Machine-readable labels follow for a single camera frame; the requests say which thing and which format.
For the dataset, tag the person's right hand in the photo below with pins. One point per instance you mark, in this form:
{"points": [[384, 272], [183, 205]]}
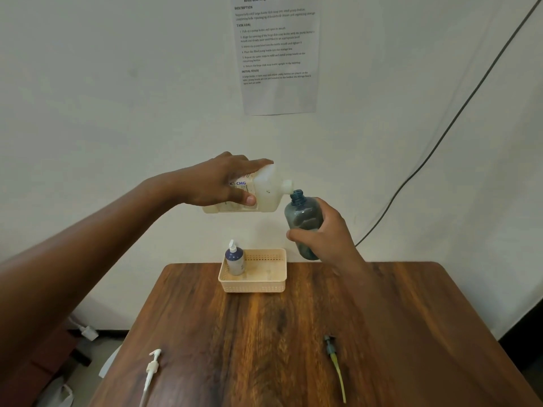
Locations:
{"points": [[335, 243]]}

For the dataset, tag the person's left hand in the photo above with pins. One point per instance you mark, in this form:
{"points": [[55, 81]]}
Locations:
{"points": [[216, 182]]}

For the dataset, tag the dark teal transparent bottle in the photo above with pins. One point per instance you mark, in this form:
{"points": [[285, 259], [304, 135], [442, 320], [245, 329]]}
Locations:
{"points": [[302, 216]]}

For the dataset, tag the large white soap bottle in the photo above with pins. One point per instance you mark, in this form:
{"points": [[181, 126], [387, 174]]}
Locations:
{"points": [[271, 190]]}

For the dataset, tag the white pump head short tube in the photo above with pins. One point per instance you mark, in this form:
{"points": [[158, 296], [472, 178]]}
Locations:
{"points": [[232, 249]]}

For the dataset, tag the blue and white bottle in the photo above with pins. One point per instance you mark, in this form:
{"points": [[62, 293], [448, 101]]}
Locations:
{"points": [[234, 263]]}

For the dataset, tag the dark pump head yellow tube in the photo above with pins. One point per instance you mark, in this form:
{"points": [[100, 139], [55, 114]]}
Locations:
{"points": [[330, 347]]}

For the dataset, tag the white pump head long tube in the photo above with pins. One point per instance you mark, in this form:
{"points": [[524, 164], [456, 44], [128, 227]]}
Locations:
{"points": [[152, 367]]}

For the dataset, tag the person's right forearm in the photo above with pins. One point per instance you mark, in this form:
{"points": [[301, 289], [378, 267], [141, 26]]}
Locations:
{"points": [[369, 300]]}

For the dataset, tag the person's left forearm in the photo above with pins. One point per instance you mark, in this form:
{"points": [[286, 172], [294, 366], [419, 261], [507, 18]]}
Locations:
{"points": [[76, 262]]}

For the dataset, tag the beige plastic basket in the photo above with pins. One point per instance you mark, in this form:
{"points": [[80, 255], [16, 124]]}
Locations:
{"points": [[267, 271]]}

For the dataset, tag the printed paper sheet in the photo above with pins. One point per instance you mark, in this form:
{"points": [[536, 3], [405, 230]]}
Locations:
{"points": [[280, 97]]}

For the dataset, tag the white power adapter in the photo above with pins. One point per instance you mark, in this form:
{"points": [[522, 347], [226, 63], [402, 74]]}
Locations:
{"points": [[89, 333]]}

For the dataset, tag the white sheet on floor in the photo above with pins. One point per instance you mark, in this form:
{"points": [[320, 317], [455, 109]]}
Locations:
{"points": [[110, 361]]}

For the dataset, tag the maroon sofa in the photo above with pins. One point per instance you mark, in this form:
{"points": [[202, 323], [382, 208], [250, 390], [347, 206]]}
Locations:
{"points": [[46, 370]]}

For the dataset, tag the white plastic bag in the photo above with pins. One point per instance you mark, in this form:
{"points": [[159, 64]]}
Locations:
{"points": [[57, 396]]}

